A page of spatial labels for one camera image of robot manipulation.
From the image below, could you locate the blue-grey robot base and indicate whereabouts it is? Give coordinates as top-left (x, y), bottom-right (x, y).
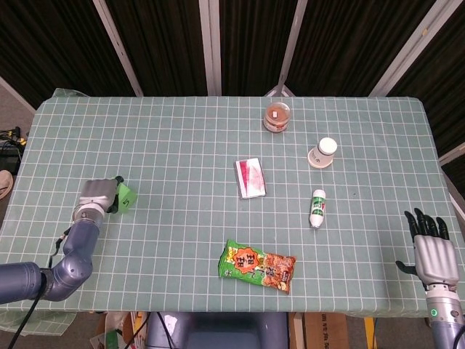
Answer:
top-left (145, 311), bottom-right (290, 349)

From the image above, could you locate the green orange snack bag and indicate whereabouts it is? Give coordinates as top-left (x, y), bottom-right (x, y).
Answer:
top-left (218, 238), bottom-right (297, 294)

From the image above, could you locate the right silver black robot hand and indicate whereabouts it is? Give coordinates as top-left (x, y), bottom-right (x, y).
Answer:
top-left (395, 207), bottom-right (460, 292)

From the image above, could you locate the green object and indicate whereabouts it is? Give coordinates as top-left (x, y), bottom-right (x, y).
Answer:
top-left (108, 177), bottom-right (138, 214)

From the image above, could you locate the white partition frame post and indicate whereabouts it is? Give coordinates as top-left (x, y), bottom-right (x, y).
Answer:
top-left (92, 0), bottom-right (143, 97)
top-left (267, 0), bottom-right (310, 97)
top-left (438, 141), bottom-right (465, 164)
top-left (198, 0), bottom-right (222, 96)
top-left (369, 0), bottom-right (448, 97)

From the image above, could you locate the black electrical equipment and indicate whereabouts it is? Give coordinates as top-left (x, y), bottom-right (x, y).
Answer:
top-left (0, 127), bottom-right (26, 175)

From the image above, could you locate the tan shoe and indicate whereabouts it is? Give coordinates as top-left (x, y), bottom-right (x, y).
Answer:
top-left (0, 170), bottom-right (14, 200)

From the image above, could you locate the red white flat box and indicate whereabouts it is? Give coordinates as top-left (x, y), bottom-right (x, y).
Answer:
top-left (235, 158), bottom-right (268, 200)

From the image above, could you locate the white green small bottle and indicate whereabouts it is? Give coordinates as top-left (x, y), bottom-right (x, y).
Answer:
top-left (309, 188), bottom-right (327, 229)

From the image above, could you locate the brown cardboard box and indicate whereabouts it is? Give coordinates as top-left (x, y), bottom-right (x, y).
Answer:
top-left (303, 312), bottom-right (349, 349)

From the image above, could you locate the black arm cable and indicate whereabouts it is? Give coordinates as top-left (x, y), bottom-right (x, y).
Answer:
top-left (5, 227), bottom-right (72, 349)

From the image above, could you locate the green checkered tablecloth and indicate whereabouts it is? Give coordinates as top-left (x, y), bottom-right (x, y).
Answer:
top-left (0, 88), bottom-right (465, 319)

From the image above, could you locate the printed paper bag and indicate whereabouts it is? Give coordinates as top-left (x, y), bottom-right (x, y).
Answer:
top-left (89, 311), bottom-right (148, 349)

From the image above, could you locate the white paper cup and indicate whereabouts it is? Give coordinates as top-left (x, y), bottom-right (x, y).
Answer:
top-left (307, 137), bottom-right (338, 169)

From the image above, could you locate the clear plastic snack jar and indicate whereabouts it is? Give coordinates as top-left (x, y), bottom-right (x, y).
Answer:
top-left (263, 101), bottom-right (293, 134)

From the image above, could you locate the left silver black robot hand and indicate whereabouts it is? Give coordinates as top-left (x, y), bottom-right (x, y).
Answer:
top-left (78, 175), bottom-right (125, 215)

